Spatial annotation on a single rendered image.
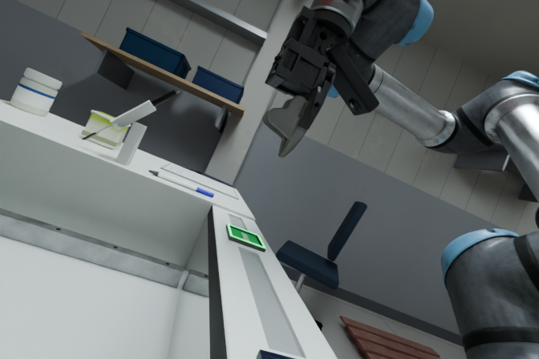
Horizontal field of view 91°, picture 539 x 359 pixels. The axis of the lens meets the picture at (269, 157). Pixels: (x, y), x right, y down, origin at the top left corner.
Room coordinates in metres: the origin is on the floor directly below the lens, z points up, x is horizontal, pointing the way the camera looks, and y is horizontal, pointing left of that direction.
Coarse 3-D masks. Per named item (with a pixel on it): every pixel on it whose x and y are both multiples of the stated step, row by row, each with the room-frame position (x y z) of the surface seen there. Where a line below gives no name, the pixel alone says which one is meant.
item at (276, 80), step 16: (304, 16) 0.37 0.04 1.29; (320, 16) 0.37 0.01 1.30; (336, 16) 0.36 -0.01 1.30; (304, 32) 0.37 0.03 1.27; (320, 32) 0.39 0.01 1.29; (336, 32) 0.38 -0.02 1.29; (288, 48) 0.35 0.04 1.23; (304, 48) 0.36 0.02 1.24; (320, 48) 0.38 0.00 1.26; (288, 64) 0.36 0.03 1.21; (304, 64) 0.37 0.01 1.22; (320, 64) 0.37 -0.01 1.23; (272, 80) 0.39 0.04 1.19; (288, 80) 0.36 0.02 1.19; (304, 80) 0.37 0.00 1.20; (320, 80) 0.37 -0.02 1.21; (304, 96) 0.40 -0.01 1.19
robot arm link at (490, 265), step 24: (456, 240) 0.40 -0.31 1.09; (480, 240) 0.38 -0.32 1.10; (504, 240) 0.37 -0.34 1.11; (456, 264) 0.39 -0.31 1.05; (480, 264) 0.36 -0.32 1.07; (504, 264) 0.34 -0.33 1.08; (528, 264) 0.32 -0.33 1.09; (456, 288) 0.37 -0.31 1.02; (480, 288) 0.35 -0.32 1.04; (504, 288) 0.33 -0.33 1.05; (528, 288) 0.31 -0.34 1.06; (456, 312) 0.37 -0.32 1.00; (480, 312) 0.33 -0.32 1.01; (504, 312) 0.32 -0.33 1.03; (528, 312) 0.31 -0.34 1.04
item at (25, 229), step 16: (0, 208) 0.42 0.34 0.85; (0, 224) 0.40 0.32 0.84; (16, 224) 0.41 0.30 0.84; (32, 224) 0.41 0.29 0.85; (48, 224) 0.43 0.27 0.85; (32, 240) 0.41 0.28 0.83; (48, 240) 0.42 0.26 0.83; (64, 240) 0.42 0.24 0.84; (80, 240) 0.43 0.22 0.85; (96, 240) 0.44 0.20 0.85; (80, 256) 0.43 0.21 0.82; (96, 256) 0.43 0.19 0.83; (112, 256) 0.44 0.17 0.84; (128, 256) 0.45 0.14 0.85; (144, 256) 0.46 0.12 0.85; (128, 272) 0.45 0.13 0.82; (144, 272) 0.45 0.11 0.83; (160, 272) 0.46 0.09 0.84; (176, 272) 0.46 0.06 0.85
